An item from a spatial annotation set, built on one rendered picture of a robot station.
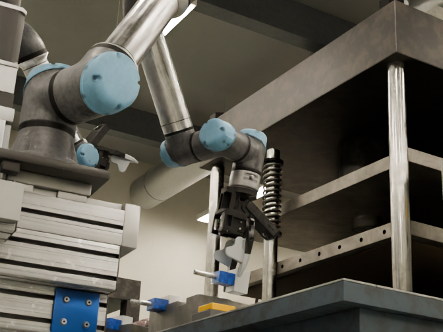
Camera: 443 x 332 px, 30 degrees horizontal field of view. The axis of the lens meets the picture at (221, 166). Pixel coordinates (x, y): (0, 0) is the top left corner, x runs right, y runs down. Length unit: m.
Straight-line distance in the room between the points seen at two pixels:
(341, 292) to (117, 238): 0.49
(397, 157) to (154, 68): 0.95
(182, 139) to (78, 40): 5.92
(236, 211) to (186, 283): 8.45
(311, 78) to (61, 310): 1.72
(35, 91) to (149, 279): 8.51
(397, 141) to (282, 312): 1.25
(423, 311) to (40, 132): 0.81
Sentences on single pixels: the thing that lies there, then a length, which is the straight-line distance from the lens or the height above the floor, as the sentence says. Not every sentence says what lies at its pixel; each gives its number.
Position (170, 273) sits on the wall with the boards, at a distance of 10.32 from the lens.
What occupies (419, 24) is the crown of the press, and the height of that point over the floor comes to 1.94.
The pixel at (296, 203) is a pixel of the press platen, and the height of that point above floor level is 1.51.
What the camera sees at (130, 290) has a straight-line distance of 6.93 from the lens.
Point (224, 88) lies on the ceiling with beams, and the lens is 8.50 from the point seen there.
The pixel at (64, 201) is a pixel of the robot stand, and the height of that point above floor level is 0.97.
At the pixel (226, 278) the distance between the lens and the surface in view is 1.95.
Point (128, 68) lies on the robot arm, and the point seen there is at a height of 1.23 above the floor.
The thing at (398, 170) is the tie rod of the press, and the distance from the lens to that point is 2.63.
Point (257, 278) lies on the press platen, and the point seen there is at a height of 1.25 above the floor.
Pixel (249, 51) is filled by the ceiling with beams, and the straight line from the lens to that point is 7.80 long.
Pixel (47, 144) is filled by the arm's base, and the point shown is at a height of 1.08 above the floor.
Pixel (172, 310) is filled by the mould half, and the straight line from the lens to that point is 2.07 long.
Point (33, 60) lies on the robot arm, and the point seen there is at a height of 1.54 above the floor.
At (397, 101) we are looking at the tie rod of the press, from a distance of 2.73.
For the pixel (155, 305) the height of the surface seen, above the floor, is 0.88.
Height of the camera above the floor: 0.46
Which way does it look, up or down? 22 degrees up
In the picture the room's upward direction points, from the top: 3 degrees clockwise
